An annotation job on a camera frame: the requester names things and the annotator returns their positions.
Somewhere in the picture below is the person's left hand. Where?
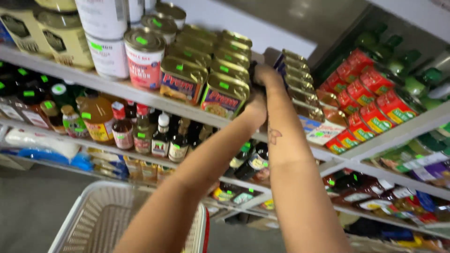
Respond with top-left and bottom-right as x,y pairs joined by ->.
245,91 -> 268,129

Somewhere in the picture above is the person's right hand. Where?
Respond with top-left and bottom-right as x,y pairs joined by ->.
253,63 -> 287,97

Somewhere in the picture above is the row of blue-sided gold tins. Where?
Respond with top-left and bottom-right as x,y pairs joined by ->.
274,48 -> 326,123

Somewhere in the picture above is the stack of gold luncheon tins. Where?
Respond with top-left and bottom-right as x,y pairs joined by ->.
160,24 -> 254,120

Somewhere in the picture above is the white blue food box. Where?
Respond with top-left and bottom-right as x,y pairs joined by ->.
299,109 -> 349,147

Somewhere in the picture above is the stack of red packets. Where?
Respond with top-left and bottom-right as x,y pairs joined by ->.
317,48 -> 420,155

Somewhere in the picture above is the row of dark sauce bottles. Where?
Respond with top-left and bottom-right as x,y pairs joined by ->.
0,61 -> 218,164

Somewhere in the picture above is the gold lid can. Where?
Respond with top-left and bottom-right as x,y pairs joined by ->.
141,13 -> 178,45
155,2 -> 187,29

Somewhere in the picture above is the pink label salmon can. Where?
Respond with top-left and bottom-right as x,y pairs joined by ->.
124,27 -> 166,90

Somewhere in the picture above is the row of green bottles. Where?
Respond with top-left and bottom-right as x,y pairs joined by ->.
354,22 -> 450,110

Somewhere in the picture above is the white metal shelf rack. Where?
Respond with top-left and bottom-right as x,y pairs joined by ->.
0,44 -> 450,243

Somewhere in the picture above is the white label can green sticker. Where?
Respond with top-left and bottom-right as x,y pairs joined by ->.
85,33 -> 130,80

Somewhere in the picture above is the amber vinegar bottle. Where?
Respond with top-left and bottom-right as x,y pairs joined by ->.
79,94 -> 115,145

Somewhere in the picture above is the tall white label can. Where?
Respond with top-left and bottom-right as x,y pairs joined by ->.
75,0 -> 128,40

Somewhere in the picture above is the white plastic shopping basket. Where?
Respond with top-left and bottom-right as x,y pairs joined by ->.
48,181 -> 210,253

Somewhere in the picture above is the cream label jar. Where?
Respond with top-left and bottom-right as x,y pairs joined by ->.
0,3 -> 54,57
33,8 -> 95,70

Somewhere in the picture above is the blue packet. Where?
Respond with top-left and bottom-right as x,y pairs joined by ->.
17,148 -> 93,172

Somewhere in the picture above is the white plastic bag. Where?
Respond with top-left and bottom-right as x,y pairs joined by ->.
4,127 -> 81,159

